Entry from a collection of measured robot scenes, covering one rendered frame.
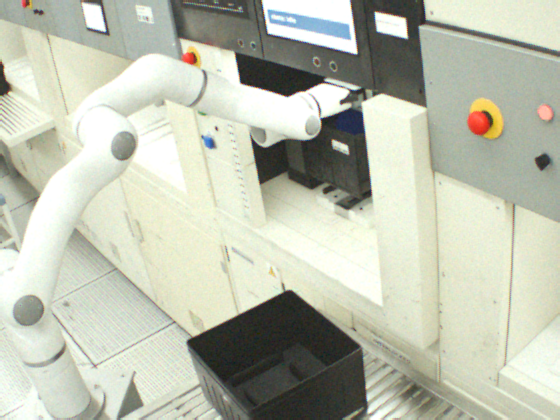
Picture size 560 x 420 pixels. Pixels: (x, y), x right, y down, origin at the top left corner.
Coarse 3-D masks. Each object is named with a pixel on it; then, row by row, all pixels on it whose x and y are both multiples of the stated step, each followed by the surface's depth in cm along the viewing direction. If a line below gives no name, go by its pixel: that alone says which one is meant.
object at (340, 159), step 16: (336, 80) 182; (320, 128) 184; (320, 144) 188; (336, 144) 182; (352, 144) 176; (320, 160) 191; (336, 160) 185; (352, 160) 179; (368, 160) 179; (320, 176) 194; (336, 176) 188; (352, 176) 182; (368, 176) 182; (352, 192) 185; (368, 192) 191
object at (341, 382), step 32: (256, 320) 160; (288, 320) 166; (320, 320) 154; (192, 352) 149; (224, 352) 159; (256, 352) 164; (288, 352) 168; (320, 352) 162; (352, 352) 141; (224, 384) 138; (256, 384) 160; (288, 384) 158; (320, 384) 139; (352, 384) 144; (224, 416) 150; (256, 416) 132; (288, 416) 137; (320, 416) 143
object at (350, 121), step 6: (342, 114) 192; (348, 114) 189; (354, 114) 187; (360, 114) 185; (342, 120) 193; (348, 120) 191; (354, 120) 188; (360, 120) 186; (336, 126) 196; (342, 126) 194; (348, 126) 192; (354, 126) 190; (360, 126) 187; (348, 132) 193; (354, 132) 191; (360, 132) 189
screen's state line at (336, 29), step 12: (276, 12) 144; (288, 12) 141; (288, 24) 143; (300, 24) 140; (312, 24) 137; (324, 24) 134; (336, 24) 131; (348, 24) 128; (336, 36) 133; (348, 36) 130
